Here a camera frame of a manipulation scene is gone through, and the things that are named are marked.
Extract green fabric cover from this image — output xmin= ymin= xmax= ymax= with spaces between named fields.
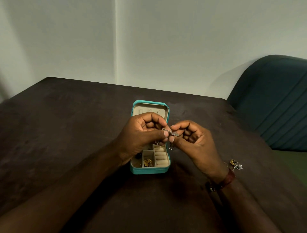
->
xmin=272 ymin=150 xmax=307 ymax=188

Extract red thread wristband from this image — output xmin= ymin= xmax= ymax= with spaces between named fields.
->
xmin=207 ymin=169 xmax=237 ymax=192

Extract person's left hand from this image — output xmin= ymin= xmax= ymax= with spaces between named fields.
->
xmin=115 ymin=111 xmax=169 ymax=166

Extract person's right forearm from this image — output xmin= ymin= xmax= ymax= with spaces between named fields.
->
xmin=216 ymin=177 xmax=283 ymax=233

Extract person's right hand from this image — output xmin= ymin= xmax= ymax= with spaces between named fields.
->
xmin=169 ymin=120 xmax=230 ymax=184

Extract teal jewelry box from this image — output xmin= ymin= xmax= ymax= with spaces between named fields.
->
xmin=130 ymin=100 xmax=171 ymax=175

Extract person's left forearm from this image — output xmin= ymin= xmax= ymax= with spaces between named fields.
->
xmin=0 ymin=151 xmax=126 ymax=233

